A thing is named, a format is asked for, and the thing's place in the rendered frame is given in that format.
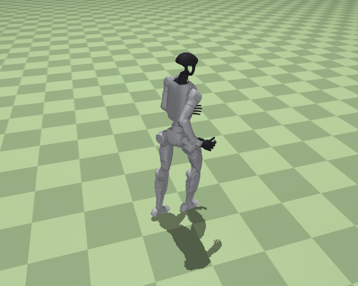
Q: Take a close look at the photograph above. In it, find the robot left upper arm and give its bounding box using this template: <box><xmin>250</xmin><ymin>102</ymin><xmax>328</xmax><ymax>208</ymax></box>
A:
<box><xmin>161</xmin><ymin>76</ymin><xmax>173</xmax><ymax>111</ymax></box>

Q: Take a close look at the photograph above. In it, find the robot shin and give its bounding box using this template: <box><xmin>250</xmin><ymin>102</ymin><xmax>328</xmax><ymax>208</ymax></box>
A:
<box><xmin>186</xmin><ymin>172</ymin><xmax>200</xmax><ymax>206</ymax></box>
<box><xmin>155</xmin><ymin>168</ymin><xmax>168</xmax><ymax>210</ymax></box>

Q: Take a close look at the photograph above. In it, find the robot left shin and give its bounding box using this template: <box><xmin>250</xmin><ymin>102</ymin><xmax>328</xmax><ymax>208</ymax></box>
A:
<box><xmin>155</xmin><ymin>168</ymin><xmax>168</xmax><ymax>210</ymax></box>

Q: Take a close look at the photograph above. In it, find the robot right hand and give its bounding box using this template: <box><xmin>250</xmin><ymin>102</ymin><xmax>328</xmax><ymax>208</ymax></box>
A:
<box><xmin>198</xmin><ymin>137</ymin><xmax>217</xmax><ymax>151</ymax></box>

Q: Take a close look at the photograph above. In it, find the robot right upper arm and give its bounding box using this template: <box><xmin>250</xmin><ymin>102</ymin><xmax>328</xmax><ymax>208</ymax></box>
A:
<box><xmin>178</xmin><ymin>87</ymin><xmax>202</xmax><ymax>128</ymax></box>

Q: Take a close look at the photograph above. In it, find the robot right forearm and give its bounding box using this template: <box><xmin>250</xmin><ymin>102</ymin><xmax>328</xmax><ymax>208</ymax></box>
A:
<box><xmin>182</xmin><ymin>119</ymin><xmax>203</xmax><ymax>147</ymax></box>

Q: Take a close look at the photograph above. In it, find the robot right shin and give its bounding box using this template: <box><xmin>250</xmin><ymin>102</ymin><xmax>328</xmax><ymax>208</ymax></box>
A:
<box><xmin>186</xmin><ymin>172</ymin><xmax>200</xmax><ymax>206</ymax></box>

